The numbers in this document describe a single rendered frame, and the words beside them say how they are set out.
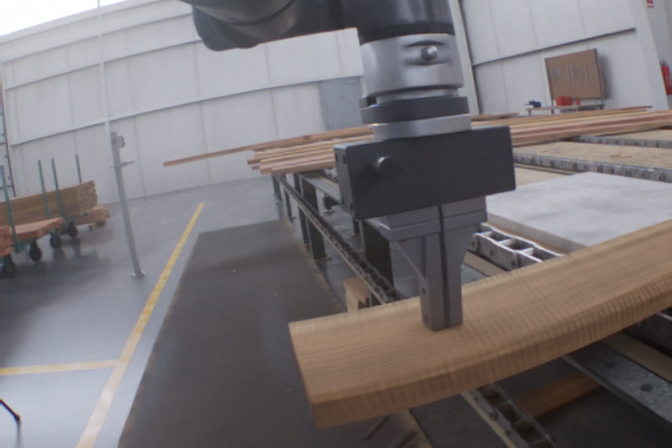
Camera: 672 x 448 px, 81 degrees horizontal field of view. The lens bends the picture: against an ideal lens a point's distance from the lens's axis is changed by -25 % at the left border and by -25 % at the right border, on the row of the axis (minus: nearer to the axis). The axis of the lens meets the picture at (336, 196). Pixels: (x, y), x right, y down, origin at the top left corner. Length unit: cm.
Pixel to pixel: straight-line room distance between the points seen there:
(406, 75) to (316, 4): 8
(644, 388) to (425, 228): 23
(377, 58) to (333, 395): 23
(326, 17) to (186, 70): 1253
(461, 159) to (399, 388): 17
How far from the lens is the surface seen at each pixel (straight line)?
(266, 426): 188
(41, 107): 1396
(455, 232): 39
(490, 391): 93
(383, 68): 35
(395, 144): 35
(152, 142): 1288
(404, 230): 37
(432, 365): 35
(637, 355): 46
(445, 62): 36
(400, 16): 35
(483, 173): 38
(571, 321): 40
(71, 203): 704
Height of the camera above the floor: 105
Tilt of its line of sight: 8 degrees down
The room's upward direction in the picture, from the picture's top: 8 degrees counter-clockwise
